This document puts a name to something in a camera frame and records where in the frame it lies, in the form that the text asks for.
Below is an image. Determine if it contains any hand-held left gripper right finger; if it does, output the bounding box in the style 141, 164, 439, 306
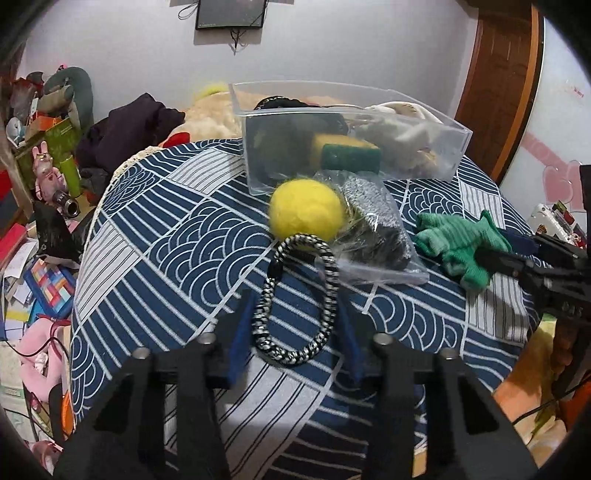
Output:
338, 302, 539, 480

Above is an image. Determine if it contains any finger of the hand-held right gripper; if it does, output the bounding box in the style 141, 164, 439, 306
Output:
500, 230, 555, 260
475, 248, 533, 283

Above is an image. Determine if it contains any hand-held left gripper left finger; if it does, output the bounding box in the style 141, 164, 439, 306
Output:
55, 290, 256, 480

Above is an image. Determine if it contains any green knitted glove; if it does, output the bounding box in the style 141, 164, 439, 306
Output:
412, 210, 513, 291

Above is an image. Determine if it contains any black white braided rope ring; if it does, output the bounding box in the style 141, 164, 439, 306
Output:
252, 234, 340, 367

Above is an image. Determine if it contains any clear plastic storage box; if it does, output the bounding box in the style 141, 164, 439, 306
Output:
229, 80, 474, 197

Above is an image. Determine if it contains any white plastic toy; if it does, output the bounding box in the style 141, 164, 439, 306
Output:
530, 202, 580, 246

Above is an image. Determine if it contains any blue white patterned tablecloth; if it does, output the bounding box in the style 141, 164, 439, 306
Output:
69, 137, 555, 480

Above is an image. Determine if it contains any white panel with pink hearts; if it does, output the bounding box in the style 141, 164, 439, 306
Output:
498, 18, 591, 232

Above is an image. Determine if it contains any beige fluffy toy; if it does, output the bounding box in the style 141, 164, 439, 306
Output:
406, 147, 441, 178

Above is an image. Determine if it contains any bagged steel wool scourer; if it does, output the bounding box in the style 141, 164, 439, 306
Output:
316, 168, 430, 285

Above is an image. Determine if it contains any yellow felt ball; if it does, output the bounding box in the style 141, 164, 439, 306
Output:
269, 179, 347, 244

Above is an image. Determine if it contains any brown wooden door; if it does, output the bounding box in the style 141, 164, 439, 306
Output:
455, 0, 546, 185

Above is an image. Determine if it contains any white cloth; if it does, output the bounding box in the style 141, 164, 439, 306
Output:
358, 100, 444, 160

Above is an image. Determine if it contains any yellow green sponge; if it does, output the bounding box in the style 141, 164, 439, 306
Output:
313, 134, 382, 172

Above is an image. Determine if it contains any colourful blocks box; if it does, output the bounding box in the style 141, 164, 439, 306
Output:
22, 263, 78, 320

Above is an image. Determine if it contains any pink plush toy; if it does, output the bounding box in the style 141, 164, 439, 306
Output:
17, 318, 71, 403

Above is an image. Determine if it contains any black plastic bag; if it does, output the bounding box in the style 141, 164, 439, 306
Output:
34, 200, 85, 265

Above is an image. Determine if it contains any small silver lens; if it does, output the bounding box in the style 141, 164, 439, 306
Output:
52, 189, 82, 217

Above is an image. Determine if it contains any cream plush toy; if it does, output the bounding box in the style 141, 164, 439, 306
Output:
161, 82, 243, 148

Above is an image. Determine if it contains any green bottle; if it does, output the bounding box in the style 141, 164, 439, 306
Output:
58, 154, 82, 198

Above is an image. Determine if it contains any dark purple garment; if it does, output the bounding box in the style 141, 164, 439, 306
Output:
75, 92, 186, 172

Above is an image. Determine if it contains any pink rabbit figure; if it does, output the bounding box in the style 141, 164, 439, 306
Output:
31, 141, 68, 200

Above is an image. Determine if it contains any green cardboard box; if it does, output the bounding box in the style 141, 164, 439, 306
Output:
15, 117, 89, 186

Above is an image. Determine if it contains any grey shark plush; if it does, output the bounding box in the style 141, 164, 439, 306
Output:
38, 67, 96, 131

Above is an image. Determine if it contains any black braided rope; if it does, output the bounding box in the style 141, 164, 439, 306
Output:
253, 95, 348, 134

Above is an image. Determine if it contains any wall-mounted black screen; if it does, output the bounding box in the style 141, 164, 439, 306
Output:
195, 0, 269, 31

